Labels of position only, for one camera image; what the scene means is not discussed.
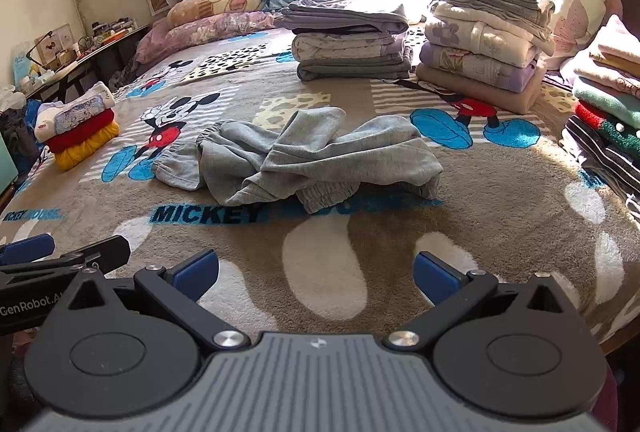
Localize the teal panel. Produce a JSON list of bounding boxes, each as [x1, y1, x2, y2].
[[0, 132, 20, 195]]

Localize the cluttered dark side table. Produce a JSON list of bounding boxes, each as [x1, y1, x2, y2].
[[14, 17, 152, 105]]

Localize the folded red garment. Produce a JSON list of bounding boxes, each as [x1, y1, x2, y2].
[[46, 108, 116, 154]]

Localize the orange floral pillow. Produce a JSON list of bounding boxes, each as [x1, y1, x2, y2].
[[167, 0, 267, 29]]

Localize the printed cartoon blanket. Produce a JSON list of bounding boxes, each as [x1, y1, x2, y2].
[[0, 26, 640, 355]]

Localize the folded tan garment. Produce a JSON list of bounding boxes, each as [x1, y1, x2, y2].
[[415, 62, 549, 116]]

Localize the folded dark grey garment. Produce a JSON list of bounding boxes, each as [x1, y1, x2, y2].
[[296, 49, 416, 83]]

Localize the folded white printed garment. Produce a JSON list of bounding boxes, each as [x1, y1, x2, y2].
[[34, 81, 117, 144]]

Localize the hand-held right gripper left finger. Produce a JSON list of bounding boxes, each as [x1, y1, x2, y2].
[[65, 249, 252, 354]]

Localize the folded cream floral garment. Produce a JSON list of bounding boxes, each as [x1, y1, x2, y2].
[[429, 1, 553, 69]]

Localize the white patterned quilt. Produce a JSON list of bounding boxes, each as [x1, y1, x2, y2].
[[502, 0, 623, 72]]

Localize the grey sweatpants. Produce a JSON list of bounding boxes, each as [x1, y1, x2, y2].
[[151, 107, 444, 216]]

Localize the stack of colourful folded clothes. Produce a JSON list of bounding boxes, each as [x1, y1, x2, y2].
[[559, 14, 640, 213]]

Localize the dark bag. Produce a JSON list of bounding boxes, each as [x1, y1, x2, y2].
[[0, 106, 43, 174]]

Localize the folded purple floral garment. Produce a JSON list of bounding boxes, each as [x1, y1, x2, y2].
[[419, 42, 542, 94]]

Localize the folded yellow garment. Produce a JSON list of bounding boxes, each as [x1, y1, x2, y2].
[[53, 121, 121, 172]]

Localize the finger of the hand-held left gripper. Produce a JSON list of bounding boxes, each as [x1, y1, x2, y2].
[[0, 235, 132, 284], [0, 233, 56, 267]]

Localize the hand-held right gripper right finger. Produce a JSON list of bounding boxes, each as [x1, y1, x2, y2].
[[382, 251, 576, 354]]

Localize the pink purple floral pillow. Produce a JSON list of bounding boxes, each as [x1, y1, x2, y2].
[[134, 10, 283, 64]]

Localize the centre stack of grey clothes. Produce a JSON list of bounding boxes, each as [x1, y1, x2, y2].
[[275, 0, 411, 36]]

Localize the folded pale printed garment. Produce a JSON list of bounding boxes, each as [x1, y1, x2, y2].
[[291, 31, 407, 63]]

